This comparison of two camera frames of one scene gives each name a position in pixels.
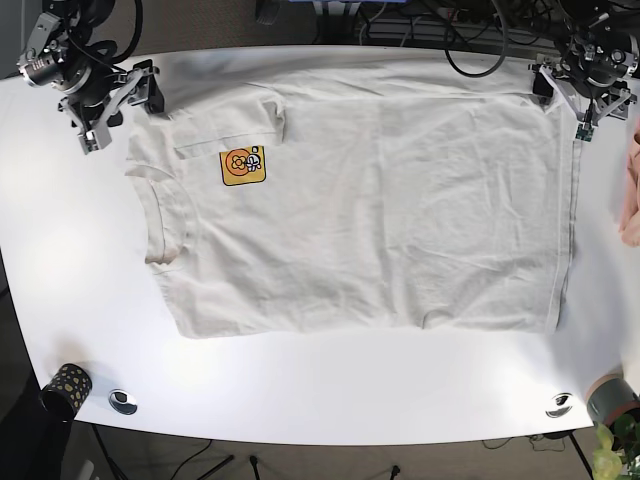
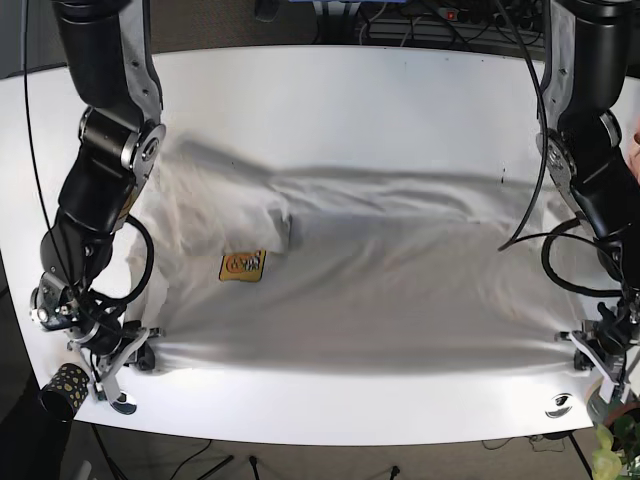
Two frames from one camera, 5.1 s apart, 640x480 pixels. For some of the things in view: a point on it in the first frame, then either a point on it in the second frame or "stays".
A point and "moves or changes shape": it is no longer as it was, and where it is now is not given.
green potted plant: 617,452 stays
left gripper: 90,121 -> 109,347
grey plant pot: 610,396 stays
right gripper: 588,101 -> 612,361
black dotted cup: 66,392 stays
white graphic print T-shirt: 348,196 moves or changes shape
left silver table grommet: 122,401 stays
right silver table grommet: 559,404 stays
